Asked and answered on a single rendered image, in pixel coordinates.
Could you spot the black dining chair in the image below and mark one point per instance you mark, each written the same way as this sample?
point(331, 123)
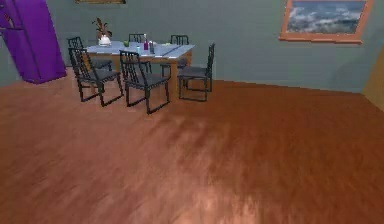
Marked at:
point(77, 45)
point(179, 40)
point(146, 80)
point(196, 71)
point(136, 37)
point(96, 75)

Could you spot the wooden dining table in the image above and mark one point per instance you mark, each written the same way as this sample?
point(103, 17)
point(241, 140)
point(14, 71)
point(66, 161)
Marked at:
point(166, 51)

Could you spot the dark grey bottle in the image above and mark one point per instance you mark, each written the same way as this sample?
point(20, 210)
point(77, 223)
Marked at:
point(152, 47)

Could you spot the pale blue cup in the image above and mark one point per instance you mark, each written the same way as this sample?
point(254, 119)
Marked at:
point(138, 50)

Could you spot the pink bottle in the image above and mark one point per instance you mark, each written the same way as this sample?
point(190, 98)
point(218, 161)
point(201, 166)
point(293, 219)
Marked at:
point(145, 44)

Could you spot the green apple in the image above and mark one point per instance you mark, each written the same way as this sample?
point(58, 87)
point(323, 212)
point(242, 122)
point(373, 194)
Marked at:
point(126, 43)

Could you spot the house plant in white pot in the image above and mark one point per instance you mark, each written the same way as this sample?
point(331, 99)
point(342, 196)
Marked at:
point(103, 33)

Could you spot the dark framed picture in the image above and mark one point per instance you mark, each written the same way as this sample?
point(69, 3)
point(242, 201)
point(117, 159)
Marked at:
point(100, 1)

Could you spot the orange framed sky picture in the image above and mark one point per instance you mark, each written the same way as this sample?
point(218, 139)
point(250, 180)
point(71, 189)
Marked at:
point(325, 18)

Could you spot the purple fridge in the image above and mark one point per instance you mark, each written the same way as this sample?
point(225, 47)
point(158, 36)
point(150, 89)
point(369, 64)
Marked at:
point(33, 40)

